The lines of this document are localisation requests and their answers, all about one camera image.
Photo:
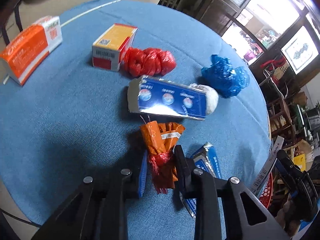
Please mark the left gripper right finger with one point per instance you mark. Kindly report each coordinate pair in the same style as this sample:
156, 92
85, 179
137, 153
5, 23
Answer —
185, 173

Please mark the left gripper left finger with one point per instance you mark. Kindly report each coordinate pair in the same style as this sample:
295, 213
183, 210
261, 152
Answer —
142, 174

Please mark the orange snack wrapper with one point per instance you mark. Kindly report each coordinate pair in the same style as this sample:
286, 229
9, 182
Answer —
160, 140

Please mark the white plastic bag ball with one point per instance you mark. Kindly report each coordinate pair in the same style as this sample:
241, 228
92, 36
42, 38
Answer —
212, 97

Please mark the white long box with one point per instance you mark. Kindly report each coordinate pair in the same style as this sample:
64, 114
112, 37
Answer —
262, 177

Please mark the red plastic trash basket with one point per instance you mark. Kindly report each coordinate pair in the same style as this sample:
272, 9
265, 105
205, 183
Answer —
265, 197

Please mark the right hand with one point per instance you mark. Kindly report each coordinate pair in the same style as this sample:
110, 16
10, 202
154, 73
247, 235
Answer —
287, 218

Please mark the blue silver flattened box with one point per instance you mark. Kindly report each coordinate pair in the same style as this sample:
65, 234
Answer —
206, 159

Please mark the blue tablecloth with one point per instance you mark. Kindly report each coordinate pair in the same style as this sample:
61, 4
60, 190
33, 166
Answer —
71, 120

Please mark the wooden chair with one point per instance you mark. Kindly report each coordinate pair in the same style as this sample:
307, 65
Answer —
279, 115

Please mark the blue toothpaste box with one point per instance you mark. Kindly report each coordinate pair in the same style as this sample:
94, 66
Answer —
150, 95

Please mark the blue plastic bag ball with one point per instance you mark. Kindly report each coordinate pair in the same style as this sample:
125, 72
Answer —
224, 78

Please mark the red plastic bag ball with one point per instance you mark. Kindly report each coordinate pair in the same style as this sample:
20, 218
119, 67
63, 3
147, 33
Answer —
150, 61

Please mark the yellow red small box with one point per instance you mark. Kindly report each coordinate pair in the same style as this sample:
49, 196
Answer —
109, 49

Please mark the orange white medicine box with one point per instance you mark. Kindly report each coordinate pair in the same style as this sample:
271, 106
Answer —
25, 52

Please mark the white thin stick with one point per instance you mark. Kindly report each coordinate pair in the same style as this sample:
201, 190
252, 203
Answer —
87, 12

